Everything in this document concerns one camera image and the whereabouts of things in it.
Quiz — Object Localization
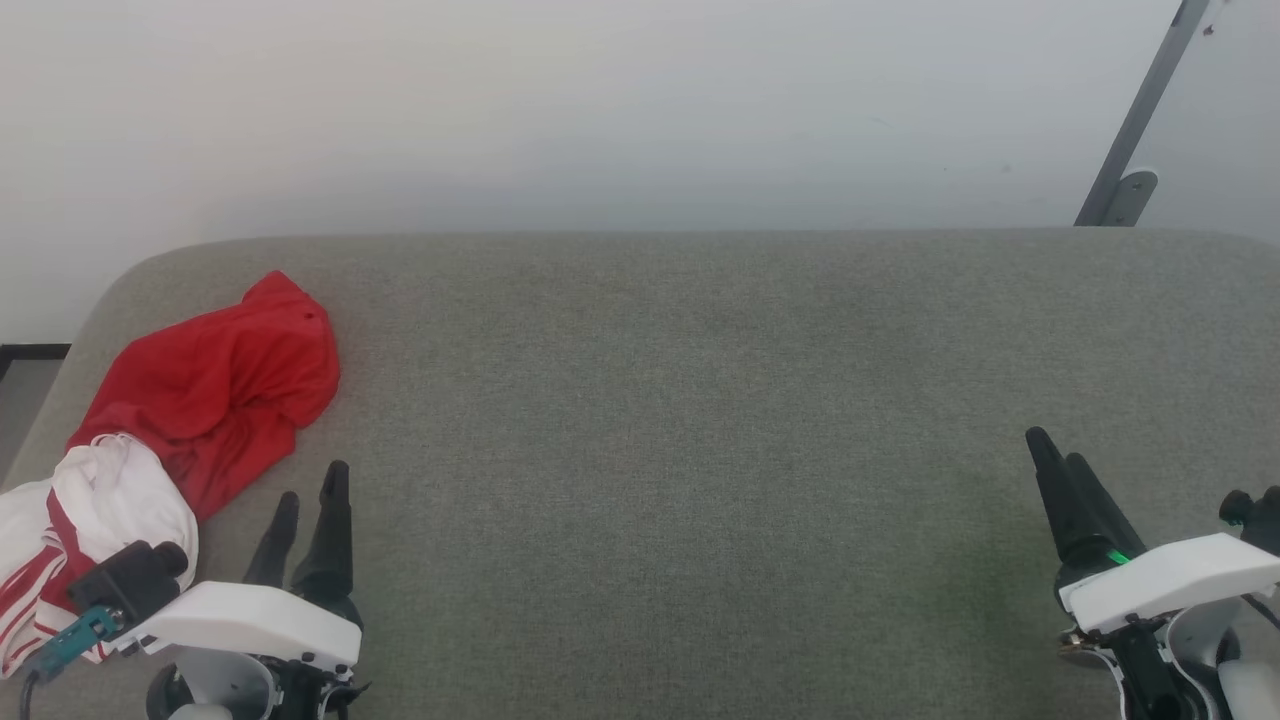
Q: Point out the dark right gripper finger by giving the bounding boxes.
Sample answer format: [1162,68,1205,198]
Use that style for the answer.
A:
[1025,427,1093,572]
[1065,453,1147,562]

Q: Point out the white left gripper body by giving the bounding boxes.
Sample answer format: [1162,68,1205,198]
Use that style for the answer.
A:
[133,576,363,670]

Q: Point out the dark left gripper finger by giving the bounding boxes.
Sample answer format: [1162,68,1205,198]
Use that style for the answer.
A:
[243,491,301,590]
[289,460,356,605]

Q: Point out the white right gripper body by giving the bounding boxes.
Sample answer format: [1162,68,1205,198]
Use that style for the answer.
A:
[1055,533,1280,637]

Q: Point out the red and white jersey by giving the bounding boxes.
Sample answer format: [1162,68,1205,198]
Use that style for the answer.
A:
[0,270,342,681]

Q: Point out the black baseboard strip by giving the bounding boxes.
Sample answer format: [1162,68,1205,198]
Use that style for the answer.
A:
[0,343,72,382]

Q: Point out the grey metal pole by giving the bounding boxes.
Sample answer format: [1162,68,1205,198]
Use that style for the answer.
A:
[1074,0,1212,227]

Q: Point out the grey metal wall bracket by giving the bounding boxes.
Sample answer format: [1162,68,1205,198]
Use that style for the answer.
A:
[1104,169,1160,227]

